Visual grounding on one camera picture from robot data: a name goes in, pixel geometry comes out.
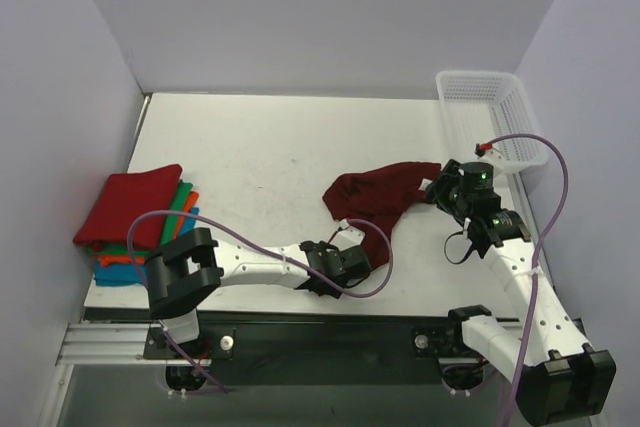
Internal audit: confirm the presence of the purple cable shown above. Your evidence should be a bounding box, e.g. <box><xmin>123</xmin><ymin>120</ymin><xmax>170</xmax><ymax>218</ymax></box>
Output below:
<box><xmin>126</xmin><ymin>210</ymin><xmax>395</xmax><ymax>393</ymax></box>
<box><xmin>487</xmin><ymin>133</ymin><xmax>571</xmax><ymax>427</ymax></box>

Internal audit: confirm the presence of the aluminium rail frame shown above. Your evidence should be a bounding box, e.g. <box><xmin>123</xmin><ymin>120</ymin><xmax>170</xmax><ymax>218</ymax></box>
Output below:
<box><xmin>37</xmin><ymin>319</ymin><xmax>151</xmax><ymax>427</ymax></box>

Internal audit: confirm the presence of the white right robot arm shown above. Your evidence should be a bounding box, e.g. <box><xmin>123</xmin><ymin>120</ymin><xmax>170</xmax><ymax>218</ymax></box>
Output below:
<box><xmin>425</xmin><ymin>160</ymin><xmax>616</xmax><ymax>426</ymax></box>

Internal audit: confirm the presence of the white plastic basket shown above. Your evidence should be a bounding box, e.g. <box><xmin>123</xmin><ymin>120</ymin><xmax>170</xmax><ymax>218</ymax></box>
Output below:
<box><xmin>435</xmin><ymin>70</ymin><xmax>541</xmax><ymax>162</ymax></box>

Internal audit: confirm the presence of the folded blue t shirt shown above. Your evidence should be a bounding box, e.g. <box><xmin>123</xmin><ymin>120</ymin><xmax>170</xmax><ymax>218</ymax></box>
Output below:
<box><xmin>94</xmin><ymin>218</ymin><xmax>196</xmax><ymax>287</ymax></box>

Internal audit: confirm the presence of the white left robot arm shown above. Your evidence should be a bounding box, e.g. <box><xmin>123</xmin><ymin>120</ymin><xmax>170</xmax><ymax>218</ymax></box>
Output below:
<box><xmin>144</xmin><ymin>228</ymin><xmax>372</xmax><ymax>359</ymax></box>

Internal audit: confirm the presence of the dark red t shirt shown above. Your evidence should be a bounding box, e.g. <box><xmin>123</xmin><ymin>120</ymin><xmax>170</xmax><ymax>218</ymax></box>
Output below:
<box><xmin>322</xmin><ymin>162</ymin><xmax>442</xmax><ymax>269</ymax></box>

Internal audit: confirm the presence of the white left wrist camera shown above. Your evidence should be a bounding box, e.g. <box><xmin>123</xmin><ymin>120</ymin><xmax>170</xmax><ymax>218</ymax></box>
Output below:
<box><xmin>329</xmin><ymin>219</ymin><xmax>365</xmax><ymax>250</ymax></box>

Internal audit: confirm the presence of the folded green t shirt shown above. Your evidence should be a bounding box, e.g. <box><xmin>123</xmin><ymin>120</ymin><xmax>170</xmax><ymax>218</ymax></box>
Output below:
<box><xmin>83</xmin><ymin>180</ymin><xmax>194</xmax><ymax>254</ymax></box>

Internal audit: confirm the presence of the folded red t shirt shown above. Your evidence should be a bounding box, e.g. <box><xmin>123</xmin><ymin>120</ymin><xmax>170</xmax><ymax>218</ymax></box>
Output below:
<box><xmin>73</xmin><ymin>164</ymin><xmax>183</xmax><ymax>250</ymax></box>

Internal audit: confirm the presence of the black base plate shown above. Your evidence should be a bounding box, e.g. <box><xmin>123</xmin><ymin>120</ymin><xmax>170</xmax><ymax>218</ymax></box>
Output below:
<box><xmin>142</xmin><ymin>310</ymin><xmax>494</xmax><ymax>388</ymax></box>

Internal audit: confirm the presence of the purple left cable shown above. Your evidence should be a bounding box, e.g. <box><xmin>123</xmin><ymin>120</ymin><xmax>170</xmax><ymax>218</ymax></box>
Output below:
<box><xmin>126</xmin><ymin>210</ymin><xmax>395</xmax><ymax>393</ymax></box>

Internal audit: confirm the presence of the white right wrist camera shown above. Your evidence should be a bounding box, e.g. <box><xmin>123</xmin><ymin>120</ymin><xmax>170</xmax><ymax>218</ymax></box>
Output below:
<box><xmin>474</xmin><ymin>143</ymin><xmax>506</xmax><ymax>175</ymax></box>

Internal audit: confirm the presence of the folded orange t shirt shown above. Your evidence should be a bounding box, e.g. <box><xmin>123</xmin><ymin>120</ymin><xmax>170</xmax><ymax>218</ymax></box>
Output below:
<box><xmin>93</xmin><ymin>191</ymin><xmax>199</xmax><ymax>267</ymax></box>

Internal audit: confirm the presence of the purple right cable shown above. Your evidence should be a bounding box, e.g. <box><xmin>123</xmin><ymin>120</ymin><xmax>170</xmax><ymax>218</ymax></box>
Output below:
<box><xmin>487</xmin><ymin>133</ymin><xmax>571</xmax><ymax>427</ymax></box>

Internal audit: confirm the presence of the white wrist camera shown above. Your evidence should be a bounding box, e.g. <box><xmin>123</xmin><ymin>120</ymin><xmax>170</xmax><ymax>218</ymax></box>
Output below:
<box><xmin>329</xmin><ymin>219</ymin><xmax>365</xmax><ymax>250</ymax></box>
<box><xmin>474</xmin><ymin>143</ymin><xmax>506</xmax><ymax>175</ymax></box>

